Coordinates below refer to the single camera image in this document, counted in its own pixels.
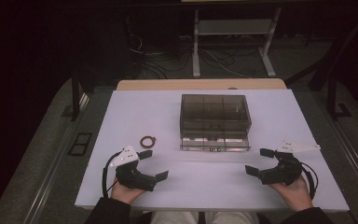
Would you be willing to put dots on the wooden table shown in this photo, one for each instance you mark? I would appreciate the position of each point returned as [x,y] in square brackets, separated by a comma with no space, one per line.
[167,84]

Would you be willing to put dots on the metal floor rail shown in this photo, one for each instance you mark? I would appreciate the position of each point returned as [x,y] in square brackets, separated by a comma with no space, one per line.
[354,161]
[48,183]

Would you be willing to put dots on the person's right hand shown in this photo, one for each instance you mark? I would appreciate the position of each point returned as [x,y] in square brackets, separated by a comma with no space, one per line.
[292,194]

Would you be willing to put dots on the transparent smoky drawer box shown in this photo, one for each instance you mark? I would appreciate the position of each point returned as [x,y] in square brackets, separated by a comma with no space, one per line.
[215,123]

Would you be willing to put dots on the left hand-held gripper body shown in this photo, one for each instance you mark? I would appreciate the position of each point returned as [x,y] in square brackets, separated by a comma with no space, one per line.
[130,177]

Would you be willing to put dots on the person's left hand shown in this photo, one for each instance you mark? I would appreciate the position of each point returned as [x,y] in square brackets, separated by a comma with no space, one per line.
[126,194]

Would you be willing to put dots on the white metal stand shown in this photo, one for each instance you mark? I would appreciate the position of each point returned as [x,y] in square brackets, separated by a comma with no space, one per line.
[233,27]

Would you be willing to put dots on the black stand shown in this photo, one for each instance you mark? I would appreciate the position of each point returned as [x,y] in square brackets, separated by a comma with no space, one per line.
[332,93]
[75,99]

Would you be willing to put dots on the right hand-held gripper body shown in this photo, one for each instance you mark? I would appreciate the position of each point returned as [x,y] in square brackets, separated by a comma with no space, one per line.
[286,171]

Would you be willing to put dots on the white table board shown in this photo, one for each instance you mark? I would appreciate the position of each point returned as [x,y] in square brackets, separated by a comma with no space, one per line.
[205,183]

